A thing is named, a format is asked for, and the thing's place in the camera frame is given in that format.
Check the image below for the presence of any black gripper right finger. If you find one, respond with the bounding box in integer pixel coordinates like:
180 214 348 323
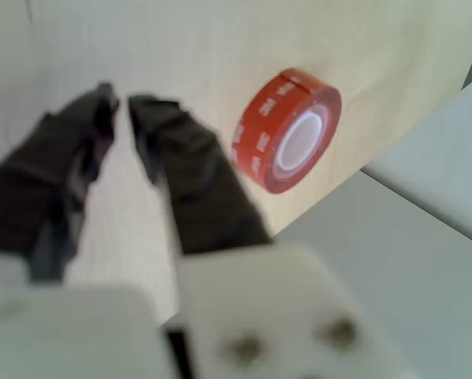
127 94 273 256

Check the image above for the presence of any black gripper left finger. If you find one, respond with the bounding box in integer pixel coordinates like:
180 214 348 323
0 81 121 284

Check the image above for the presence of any red tape roll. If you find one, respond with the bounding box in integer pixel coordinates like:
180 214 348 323
230 67 343 195

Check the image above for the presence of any white partition panel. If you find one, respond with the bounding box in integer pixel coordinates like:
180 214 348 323
360 81 472 250

